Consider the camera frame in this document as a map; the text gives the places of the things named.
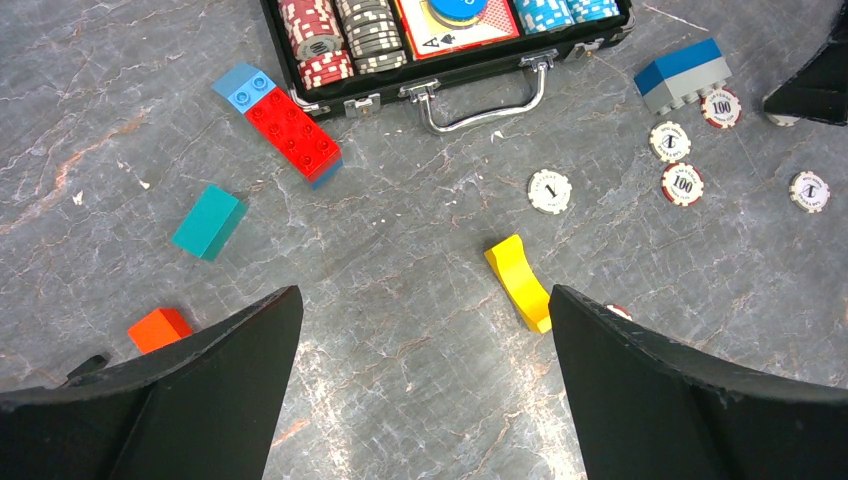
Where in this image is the white 1 poker chip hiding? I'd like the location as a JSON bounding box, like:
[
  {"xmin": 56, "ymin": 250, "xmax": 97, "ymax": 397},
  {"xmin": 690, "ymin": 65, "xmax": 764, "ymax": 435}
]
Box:
[{"xmin": 527, "ymin": 169, "xmax": 572, "ymax": 215}]

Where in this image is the blue small blind button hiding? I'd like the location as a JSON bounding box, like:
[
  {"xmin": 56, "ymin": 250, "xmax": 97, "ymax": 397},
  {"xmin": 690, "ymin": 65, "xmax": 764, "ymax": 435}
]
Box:
[{"xmin": 428, "ymin": 0, "xmax": 488, "ymax": 22}]

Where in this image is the black poker chip case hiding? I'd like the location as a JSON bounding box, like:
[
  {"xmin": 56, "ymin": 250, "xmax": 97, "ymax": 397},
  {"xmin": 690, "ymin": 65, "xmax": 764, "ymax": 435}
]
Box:
[{"xmin": 262, "ymin": 1, "xmax": 634, "ymax": 134}]

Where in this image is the orange block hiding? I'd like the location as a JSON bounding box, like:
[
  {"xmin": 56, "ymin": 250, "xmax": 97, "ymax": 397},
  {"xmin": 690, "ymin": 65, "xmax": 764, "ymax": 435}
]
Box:
[{"xmin": 127, "ymin": 308, "xmax": 193, "ymax": 354}]

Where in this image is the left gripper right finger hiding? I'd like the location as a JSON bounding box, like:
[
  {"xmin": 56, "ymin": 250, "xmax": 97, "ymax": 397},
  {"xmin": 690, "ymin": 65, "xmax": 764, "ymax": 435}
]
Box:
[{"xmin": 549, "ymin": 286, "xmax": 847, "ymax": 479}]

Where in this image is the blue grey lego block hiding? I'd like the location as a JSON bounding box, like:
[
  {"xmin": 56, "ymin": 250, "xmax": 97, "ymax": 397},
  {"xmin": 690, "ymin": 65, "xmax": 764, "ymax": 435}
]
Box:
[{"xmin": 634, "ymin": 38, "xmax": 732, "ymax": 115}]

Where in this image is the red blue lego block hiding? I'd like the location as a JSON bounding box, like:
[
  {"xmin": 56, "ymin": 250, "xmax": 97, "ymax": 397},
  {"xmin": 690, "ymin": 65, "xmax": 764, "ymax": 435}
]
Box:
[{"xmin": 212, "ymin": 63, "xmax": 343, "ymax": 189}]

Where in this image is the teal block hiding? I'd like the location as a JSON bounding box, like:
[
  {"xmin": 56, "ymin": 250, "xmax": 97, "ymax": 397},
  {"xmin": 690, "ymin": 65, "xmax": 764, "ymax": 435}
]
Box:
[{"xmin": 171, "ymin": 185, "xmax": 247, "ymax": 261}]

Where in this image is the grey poker chip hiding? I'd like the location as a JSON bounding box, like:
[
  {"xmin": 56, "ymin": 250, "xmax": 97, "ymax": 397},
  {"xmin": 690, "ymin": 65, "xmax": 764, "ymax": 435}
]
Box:
[
  {"xmin": 789, "ymin": 171, "xmax": 830, "ymax": 213},
  {"xmin": 766, "ymin": 113, "xmax": 799, "ymax": 127}
]

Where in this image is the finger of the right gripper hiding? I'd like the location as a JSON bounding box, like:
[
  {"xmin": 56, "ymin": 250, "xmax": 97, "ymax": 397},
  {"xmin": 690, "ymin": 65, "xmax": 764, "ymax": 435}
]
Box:
[{"xmin": 763, "ymin": 6, "xmax": 847, "ymax": 126}]

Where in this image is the yellow arch block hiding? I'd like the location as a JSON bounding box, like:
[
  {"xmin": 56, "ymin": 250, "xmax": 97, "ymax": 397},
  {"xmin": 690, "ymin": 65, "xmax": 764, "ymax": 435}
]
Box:
[{"xmin": 484, "ymin": 234, "xmax": 552, "ymax": 334}]

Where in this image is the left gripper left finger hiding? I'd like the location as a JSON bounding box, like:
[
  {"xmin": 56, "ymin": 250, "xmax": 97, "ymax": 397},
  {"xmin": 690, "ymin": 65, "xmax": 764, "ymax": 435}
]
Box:
[{"xmin": 1, "ymin": 286, "xmax": 304, "ymax": 479}]

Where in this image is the red 100 poker chip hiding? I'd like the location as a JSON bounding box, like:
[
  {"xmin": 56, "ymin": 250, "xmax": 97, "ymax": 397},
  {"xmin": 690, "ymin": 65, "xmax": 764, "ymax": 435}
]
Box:
[{"xmin": 661, "ymin": 162, "xmax": 705, "ymax": 207}]

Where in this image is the green microphone on stand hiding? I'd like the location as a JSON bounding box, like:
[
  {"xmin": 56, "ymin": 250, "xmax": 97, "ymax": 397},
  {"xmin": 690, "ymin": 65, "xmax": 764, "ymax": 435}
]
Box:
[{"xmin": 62, "ymin": 354, "xmax": 109, "ymax": 386}]

